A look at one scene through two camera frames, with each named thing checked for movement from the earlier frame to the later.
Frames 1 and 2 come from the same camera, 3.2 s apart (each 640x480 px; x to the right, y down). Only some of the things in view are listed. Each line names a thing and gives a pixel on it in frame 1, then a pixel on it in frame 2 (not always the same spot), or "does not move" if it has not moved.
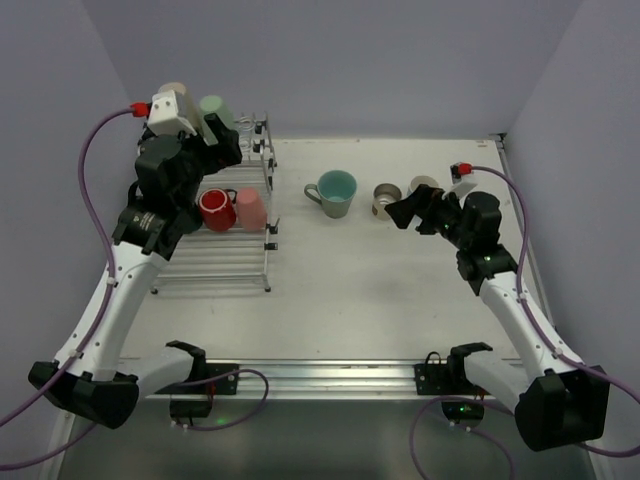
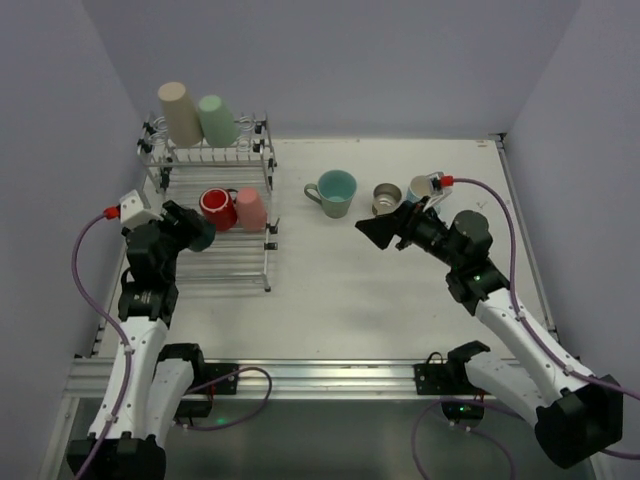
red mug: (217, 208) does not move
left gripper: (220, 147) -> (185, 223)
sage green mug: (337, 189) does not move
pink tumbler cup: (252, 209) does not move
